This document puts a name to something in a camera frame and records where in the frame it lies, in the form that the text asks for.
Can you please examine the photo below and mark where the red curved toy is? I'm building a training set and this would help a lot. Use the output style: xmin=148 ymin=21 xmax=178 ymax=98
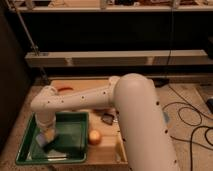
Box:
xmin=57 ymin=87 xmax=73 ymax=92

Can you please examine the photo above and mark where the wooden shelf beam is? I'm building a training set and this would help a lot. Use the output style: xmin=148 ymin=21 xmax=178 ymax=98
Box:
xmin=25 ymin=50 xmax=213 ymax=68

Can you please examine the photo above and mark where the blue yellow sponge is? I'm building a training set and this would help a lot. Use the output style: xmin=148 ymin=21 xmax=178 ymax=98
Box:
xmin=36 ymin=132 xmax=56 ymax=148

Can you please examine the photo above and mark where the metal diagonal rod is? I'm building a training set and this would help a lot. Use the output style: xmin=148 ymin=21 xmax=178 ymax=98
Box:
xmin=11 ymin=0 xmax=50 ymax=85

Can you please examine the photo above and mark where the wooden board table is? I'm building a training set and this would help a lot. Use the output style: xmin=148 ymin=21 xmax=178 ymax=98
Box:
xmin=51 ymin=79 xmax=127 ymax=166

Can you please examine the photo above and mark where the black floor cable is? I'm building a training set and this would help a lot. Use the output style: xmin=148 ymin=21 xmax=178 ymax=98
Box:
xmin=162 ymin=83 xmax=213 ymax=171

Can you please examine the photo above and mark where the yellow wooden block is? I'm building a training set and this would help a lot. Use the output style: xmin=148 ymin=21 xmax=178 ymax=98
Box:
xmin=115 ymin=143 xmax=122 ymax=162

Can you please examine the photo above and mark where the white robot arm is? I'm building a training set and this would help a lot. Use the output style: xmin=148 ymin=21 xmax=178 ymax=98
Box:
xmin=31 ymin=73 xmax=180 ymax=171

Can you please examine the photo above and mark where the green plastic tray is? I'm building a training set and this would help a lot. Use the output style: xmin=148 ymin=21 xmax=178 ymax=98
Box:
xmin=15 ymin=112 xmax=89 ymax=165

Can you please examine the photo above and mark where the round orange fruit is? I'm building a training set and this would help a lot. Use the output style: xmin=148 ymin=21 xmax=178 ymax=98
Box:
xmin=89 ymin=130 xmax=101 ymax=145

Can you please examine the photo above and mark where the dark metal small object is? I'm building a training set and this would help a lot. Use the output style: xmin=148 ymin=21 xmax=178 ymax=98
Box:
xmin=101 ymin=113 xmax=115 ymax=125

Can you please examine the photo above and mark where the upper white shelf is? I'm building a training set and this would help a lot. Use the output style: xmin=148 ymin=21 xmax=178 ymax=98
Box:
xmin=2 ymin=0 xmax=213 ymax=12

